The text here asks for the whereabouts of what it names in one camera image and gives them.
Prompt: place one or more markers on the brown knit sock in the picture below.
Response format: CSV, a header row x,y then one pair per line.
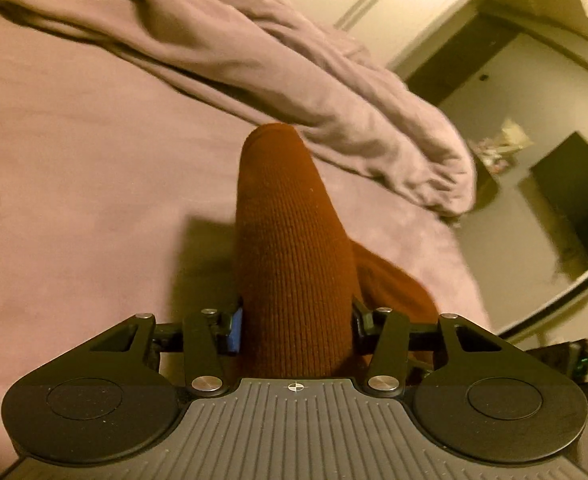
x,y
289,260

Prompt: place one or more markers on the black flat screen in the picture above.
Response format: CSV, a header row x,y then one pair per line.
x,y
579,200

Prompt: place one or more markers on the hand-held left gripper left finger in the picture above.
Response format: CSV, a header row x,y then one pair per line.
x,y
236,331

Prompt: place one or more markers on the pile of small packets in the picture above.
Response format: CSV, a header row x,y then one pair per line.
x,y
504,145

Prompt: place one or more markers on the crumpled purple blanket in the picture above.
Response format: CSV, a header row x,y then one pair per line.
x,y
284,55

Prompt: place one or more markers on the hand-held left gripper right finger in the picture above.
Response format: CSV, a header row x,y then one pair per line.
x,y
360,316

